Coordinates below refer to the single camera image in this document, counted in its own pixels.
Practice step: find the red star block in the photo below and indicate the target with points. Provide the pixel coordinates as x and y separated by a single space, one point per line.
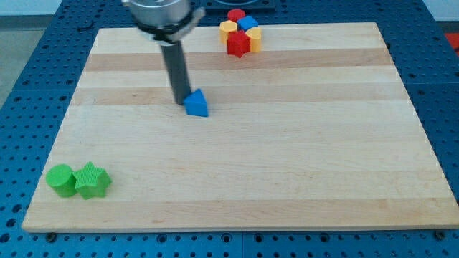
238 43

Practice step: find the green cylinder block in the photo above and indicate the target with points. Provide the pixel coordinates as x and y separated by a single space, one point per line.
61 180

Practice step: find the yellow hexagon block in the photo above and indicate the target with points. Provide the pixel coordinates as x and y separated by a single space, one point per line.
225 28

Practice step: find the light wooden board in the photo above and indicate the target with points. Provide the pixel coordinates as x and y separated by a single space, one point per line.
314 133

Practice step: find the blue cube block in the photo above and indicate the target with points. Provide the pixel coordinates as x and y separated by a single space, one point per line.
247 22

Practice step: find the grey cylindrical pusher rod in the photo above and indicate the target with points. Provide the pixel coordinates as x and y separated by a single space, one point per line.
176 67

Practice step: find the yellow heart block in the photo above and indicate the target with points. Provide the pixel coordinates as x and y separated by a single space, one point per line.
255 35

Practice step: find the blue triangle block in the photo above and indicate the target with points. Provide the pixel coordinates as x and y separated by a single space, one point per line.
195 104

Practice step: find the green star block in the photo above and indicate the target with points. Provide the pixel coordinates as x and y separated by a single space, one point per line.
91 181

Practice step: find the red cylinder block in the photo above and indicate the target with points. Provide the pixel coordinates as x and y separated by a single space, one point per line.
235 14

